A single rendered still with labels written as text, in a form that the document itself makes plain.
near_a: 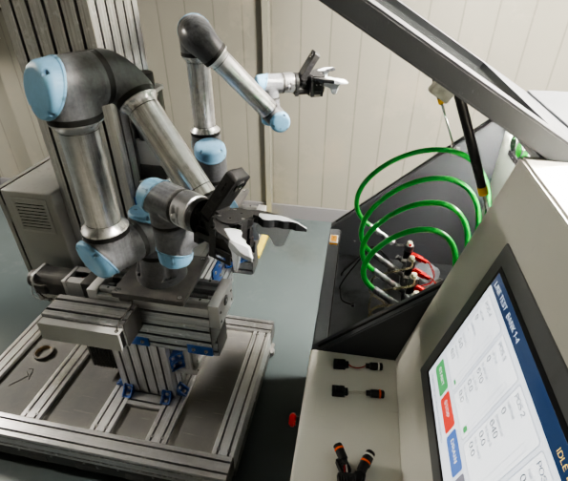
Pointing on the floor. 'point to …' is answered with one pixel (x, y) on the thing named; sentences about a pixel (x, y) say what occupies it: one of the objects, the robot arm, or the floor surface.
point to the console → (541, 178)
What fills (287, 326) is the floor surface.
